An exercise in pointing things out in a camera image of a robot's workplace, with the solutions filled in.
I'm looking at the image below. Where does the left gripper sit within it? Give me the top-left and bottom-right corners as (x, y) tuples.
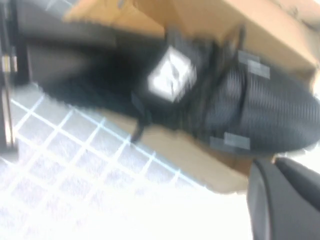
(14, 0), (118, 48)

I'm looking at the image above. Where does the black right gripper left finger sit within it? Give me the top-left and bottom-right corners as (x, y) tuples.
(246, 159), (320, 240)

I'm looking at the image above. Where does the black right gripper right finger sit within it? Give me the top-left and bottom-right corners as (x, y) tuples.
(273, 157), (320, 213)

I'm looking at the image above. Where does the black knit sneaker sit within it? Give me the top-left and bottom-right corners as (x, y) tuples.
(37, 24), (320, 161)

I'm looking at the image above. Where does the brown cardboard shoe box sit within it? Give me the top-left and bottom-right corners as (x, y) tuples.
(62, 0), (320, 197)

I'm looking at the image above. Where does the grey white-checked tablecloth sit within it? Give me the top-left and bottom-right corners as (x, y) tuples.
(0, 82), (251, 240)

